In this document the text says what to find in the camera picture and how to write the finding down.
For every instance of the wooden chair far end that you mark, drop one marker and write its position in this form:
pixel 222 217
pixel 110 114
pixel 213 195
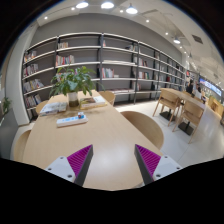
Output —
pixel 108 97

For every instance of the small blue white charger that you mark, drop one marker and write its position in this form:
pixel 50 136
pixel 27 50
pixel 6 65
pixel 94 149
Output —
pixel 80 115

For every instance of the green potted plant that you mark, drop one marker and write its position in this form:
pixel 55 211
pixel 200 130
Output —
pixel 72 80

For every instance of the wooden chair left near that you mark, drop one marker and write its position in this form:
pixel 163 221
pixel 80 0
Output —
pixel 20 144

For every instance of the large grey bookshelf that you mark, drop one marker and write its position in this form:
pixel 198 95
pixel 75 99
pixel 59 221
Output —
pixel 131 69

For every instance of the small plant at left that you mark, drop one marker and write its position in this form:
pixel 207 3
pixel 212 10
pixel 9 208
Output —
pixel 6 102

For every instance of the wooden chair right near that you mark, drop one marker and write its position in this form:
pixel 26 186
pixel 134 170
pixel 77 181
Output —
pixel 147 126

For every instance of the stacked books on table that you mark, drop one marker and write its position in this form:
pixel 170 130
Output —
pixel 91 102

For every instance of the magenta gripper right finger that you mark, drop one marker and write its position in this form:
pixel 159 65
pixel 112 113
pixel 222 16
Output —
pixel 152 166

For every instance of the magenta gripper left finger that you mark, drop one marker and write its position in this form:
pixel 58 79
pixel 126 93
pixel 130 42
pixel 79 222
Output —
pixel 73 168

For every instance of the person seated in background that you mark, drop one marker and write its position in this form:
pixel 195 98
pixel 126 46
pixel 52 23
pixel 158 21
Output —
pixel 189 88

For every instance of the white plant pot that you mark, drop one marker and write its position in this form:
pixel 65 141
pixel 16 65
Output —
pixel 73 99

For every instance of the open magazine on table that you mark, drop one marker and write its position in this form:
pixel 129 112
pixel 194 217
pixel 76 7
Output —
pixel 53 108

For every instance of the white power strip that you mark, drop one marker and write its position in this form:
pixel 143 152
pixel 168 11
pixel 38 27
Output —
pixel 71 121

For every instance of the wall display screen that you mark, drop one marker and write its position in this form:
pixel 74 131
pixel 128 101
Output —
pixel 210 86

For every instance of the wooden chair left far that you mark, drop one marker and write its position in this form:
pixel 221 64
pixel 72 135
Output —
pixel 40 106

